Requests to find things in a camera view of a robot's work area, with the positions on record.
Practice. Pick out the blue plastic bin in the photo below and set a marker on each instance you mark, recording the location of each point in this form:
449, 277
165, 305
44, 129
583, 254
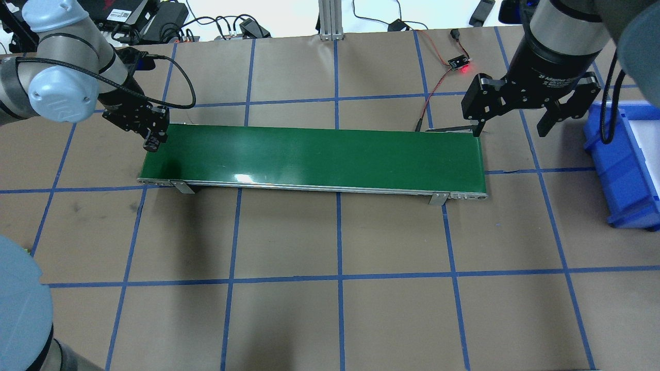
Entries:
628, 167

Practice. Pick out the black power adapter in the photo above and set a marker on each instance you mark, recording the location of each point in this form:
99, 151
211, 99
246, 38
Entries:
398, 25

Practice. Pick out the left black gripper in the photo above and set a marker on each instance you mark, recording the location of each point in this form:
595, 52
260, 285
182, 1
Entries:
135, 118

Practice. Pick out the small sensor circuit board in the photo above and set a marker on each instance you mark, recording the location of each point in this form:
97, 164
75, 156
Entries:
460, 63

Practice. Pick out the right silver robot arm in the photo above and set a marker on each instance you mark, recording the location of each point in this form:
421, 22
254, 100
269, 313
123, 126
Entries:
550, 67

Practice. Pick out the dark cylindrical capacitor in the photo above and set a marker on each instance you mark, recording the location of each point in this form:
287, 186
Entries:
151, 143

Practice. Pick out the aluminium frame post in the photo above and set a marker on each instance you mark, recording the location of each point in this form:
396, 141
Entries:
330, 20

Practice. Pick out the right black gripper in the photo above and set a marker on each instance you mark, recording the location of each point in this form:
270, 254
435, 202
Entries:
547, 66

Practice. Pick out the green conveyor belt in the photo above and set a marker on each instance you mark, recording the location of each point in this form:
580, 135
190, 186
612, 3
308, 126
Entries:
442, 166

